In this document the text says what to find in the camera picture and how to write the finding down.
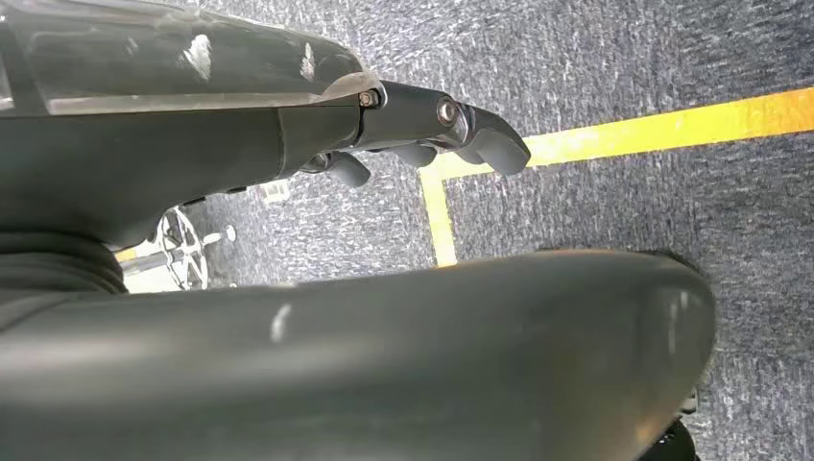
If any silver spoked chair base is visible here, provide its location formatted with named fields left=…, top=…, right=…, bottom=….
left=116, top=206, right=240, bottom=295

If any black robot foot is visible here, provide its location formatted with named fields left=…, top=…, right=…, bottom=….
left=638, top=389, right=702, bottom=461

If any yellow floor tape line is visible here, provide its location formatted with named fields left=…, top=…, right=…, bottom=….
left=418, top=86, right=814, bottom=269

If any small white floor plate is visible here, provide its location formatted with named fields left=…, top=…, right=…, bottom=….
left=262, top=179, right=292, bottom=205

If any dark grey robot leg shell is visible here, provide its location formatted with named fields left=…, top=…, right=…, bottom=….
left=0, top=249, right=717, bottom=461

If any robot left arm ribbed sleeve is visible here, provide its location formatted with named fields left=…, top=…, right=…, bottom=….
left=0, top=230, right=130, bottom=299

